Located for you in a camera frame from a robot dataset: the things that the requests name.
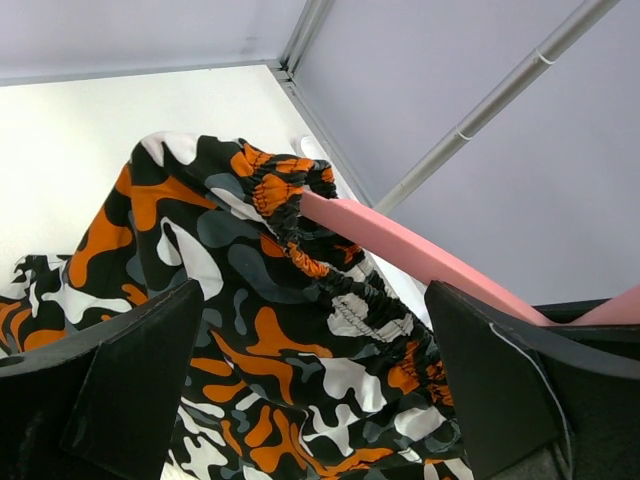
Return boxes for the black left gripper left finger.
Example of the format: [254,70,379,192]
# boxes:
[1,280,203,480]

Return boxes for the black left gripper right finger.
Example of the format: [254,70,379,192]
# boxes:
[425,282,639,479]

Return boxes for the camouflage patterned shorts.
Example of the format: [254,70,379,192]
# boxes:
[1,132,472,479]

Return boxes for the pink clothes hanger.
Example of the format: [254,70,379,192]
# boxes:
[300,191,640,327]

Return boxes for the white and silver clothes rack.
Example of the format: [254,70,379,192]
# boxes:
[298,0,621,216]

